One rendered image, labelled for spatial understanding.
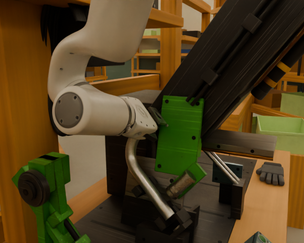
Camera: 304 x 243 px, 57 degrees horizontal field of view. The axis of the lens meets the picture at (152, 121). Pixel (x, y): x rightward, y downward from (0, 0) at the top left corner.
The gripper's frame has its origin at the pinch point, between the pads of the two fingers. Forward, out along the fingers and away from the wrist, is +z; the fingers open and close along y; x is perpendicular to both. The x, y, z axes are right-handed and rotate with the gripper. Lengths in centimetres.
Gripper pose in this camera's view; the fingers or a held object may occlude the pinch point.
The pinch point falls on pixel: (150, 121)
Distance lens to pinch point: 75.4
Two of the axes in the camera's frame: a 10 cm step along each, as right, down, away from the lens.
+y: -5.4, -7.8, 3.1
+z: 4.3, 0.6, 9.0
